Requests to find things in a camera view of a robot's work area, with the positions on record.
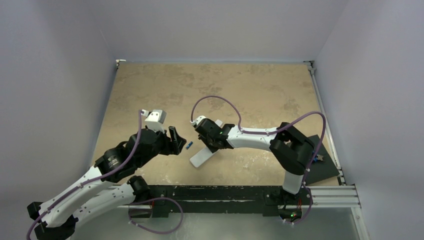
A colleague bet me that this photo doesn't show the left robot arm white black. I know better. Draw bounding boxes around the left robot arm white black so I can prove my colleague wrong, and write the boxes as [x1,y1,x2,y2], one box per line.
[26,126,187,240]

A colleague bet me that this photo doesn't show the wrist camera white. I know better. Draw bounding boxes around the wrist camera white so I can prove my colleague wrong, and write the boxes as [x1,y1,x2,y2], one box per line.
[190,115,206,127]
[141,109,167,134]

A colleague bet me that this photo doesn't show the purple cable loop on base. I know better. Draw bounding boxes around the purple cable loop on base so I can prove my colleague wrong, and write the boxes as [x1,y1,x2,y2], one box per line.
[127,197,185,235]

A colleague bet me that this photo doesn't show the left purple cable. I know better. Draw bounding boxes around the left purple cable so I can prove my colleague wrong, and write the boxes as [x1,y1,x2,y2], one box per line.
[26,110,144,240]

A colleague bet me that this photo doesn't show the white remote control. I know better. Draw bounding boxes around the white remote control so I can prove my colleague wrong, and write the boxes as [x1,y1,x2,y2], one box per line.
[189,147,214,168]

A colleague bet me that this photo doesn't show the white battery cover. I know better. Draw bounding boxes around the white battery cover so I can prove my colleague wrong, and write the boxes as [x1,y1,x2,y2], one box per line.
[214,119,223,127]

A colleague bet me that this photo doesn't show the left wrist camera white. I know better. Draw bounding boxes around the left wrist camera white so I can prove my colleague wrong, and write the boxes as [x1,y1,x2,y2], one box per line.
[141,109,167,134]

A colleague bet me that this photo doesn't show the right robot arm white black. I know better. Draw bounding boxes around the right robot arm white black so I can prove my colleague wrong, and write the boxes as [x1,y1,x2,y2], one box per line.
[189,116,315,204]

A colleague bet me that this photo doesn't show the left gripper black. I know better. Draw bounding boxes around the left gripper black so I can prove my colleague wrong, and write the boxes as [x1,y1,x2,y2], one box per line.
[137,124,186,168]

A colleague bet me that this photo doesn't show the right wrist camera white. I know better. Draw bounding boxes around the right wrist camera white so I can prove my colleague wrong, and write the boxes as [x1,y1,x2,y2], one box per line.
[190,115,206,127]

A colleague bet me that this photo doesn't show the aluminium table rail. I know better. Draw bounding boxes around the aluminium table rail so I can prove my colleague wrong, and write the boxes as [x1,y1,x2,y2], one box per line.
[304,60,362,210]

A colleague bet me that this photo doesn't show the blue AAA battery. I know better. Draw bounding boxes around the blue AAA battery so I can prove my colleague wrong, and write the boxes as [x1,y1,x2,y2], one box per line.
[185,141,193,150]

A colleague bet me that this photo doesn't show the blue handled pliers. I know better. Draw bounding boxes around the blue handled pliers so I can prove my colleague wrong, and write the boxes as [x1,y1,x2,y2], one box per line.
[312,154,325,163]

